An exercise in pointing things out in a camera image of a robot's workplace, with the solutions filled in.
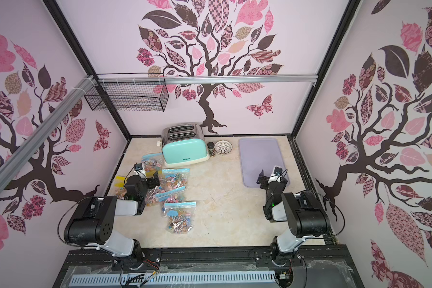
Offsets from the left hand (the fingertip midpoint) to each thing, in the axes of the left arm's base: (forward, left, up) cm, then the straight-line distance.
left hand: (149, 175), depth 94 cm
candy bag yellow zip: (-7, +15, -4) cm, 17 cm away
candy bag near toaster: (+12, +3, -5) cm, 14 cm away
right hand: (-1, -66, +4) cm, 66 cm away
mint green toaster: (+12, -19, +12) cm, 25 cm away
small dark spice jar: (+17, -33, +1) cm, 37 cm away
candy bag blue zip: (-2, -12, -3) cm, 13 cm away
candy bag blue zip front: (-21, -19, -3) cm, 29 cm away
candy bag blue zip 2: (-9, -10, -4) cm, 14 cm away
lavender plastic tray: (+17, -62, -4) cm, 65 cm away
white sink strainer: (+22, -41, -2) cm, 46 cm away
